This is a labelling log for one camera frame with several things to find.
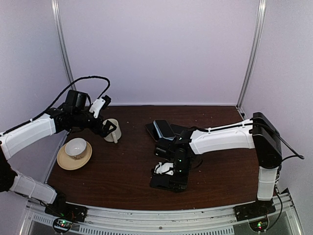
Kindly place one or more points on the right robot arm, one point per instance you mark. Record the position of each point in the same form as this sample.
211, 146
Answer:
179, 150

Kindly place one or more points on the purple-edged phone left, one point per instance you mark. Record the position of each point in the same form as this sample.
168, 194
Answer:
150, 131

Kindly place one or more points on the aluminium post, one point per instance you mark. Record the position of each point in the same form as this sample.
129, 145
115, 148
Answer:
62, 44
260, 19

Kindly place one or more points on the purple-edged phone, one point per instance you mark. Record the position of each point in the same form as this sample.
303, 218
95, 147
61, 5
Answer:
177, 128
150, 131

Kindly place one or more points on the cream ribbed mug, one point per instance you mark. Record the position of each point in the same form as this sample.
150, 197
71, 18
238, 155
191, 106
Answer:
118, 130

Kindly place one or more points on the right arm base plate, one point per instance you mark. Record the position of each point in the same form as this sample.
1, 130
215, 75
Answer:
253, 210

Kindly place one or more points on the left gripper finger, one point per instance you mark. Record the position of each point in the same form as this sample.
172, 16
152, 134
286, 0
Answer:
109, 132
106, 122

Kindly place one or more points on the beige saucer plate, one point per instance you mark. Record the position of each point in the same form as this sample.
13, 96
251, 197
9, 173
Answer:
68, 163

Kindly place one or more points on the right aluminium post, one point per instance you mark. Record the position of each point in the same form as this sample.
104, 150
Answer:
260, 19

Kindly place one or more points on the front aluminium rail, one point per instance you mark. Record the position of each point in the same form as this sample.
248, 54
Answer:
210, 221

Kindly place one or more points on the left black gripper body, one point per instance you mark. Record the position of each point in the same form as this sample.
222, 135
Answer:
96, 128

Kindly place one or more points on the left aluminium post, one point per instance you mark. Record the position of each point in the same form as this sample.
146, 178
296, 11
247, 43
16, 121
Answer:
62, 44

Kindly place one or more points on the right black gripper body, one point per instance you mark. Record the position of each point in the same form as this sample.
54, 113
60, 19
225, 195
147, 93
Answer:
183, 177

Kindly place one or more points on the purple-edged phone right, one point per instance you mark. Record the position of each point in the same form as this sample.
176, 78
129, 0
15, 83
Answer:
177, 128

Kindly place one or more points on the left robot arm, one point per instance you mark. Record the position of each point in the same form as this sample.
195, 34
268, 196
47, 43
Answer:
71, 114

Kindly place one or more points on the white ceramic bowl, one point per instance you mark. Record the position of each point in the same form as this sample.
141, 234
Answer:
76, 148

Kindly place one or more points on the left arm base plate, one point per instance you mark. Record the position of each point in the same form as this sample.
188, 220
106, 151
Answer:
70, 212

